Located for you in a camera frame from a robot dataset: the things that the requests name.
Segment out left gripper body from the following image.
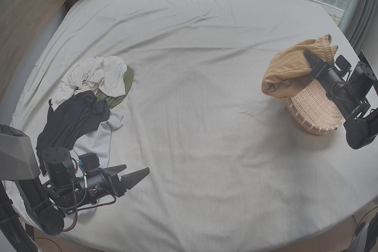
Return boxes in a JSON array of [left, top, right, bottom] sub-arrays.
[[82, 171, 128, 198]]

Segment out grey-green curtain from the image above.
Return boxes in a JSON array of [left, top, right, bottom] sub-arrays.
[[338, 0, 378, 52]]

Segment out black cable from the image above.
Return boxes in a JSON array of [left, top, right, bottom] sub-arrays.
[[34, 237, 57, 252]]

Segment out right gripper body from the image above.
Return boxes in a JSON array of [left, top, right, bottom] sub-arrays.
[[310, 58, 346, 90]]

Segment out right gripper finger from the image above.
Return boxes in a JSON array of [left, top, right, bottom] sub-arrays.
[[304, 50, 319, 68]]

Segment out tan shorts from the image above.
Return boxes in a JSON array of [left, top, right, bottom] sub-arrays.
[[261, 35, 339, 103]]

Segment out black garment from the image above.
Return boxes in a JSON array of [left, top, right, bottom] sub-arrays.
[[36, 90, 111, 176]]

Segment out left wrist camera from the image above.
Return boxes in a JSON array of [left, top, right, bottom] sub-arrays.
[[80, 153, 108, 176]]

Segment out round woven basket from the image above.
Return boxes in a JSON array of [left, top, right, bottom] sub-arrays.
[[285, 78, 346, 136]]

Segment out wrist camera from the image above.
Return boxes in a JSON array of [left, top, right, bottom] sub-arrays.
[[335, 54, 352, 77], [80, 153, 108, 176]]

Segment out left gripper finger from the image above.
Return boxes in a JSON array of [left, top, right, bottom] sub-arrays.
[[120, 167, 150, 190], [103, 164, 128, 177]]

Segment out green garment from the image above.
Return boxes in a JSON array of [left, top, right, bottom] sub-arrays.
[[94, 65, 135, 109]]

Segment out bed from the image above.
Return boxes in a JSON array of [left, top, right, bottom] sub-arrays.
[[0, 0, 373, 245]]

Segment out white garment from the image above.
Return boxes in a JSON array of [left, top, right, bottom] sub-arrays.
[[54, 56, 128, 105]]

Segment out pale blue garment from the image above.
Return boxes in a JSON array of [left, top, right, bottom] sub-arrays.
[[69, 113, 124, 216]]

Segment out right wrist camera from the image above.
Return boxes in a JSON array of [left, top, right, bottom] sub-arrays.
[[335, 54, 352, 77]]

